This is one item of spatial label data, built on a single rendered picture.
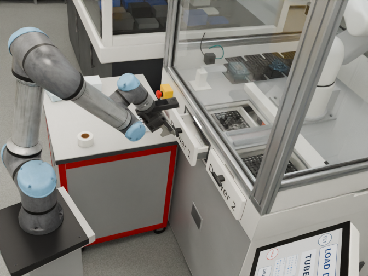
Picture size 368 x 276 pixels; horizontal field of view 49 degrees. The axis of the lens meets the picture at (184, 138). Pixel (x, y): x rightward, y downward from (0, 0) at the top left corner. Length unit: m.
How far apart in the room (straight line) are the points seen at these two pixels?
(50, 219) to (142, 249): 1.03
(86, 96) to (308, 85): 0.63
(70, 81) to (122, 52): 1.24
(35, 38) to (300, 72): 0.74
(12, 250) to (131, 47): 1.35
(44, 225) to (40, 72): 0.56
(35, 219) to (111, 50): 1.21
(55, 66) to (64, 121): 0.88
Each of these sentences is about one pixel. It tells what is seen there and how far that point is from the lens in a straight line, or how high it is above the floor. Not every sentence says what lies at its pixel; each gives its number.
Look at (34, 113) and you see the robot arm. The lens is 1.37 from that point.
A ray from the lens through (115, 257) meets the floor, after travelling 2.40.
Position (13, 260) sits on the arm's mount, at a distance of 1.47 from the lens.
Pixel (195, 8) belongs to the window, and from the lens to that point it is 1.72.
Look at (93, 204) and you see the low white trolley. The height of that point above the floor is 0.41.
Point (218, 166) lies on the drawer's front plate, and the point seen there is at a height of 0.92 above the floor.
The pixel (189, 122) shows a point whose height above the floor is 0.85.
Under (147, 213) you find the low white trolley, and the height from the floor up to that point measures 0.25.
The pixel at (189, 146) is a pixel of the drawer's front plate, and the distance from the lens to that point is 1.70.
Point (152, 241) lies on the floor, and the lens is 2.46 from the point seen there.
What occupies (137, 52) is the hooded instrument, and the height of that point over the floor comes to 0.86.
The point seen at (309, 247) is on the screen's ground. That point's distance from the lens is 1.18.
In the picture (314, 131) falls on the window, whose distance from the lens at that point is 1.28.
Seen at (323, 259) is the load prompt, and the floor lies 1.15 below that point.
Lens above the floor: 1.98
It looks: 39 degrees down
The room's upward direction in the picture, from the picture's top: 8 degrees clockwise
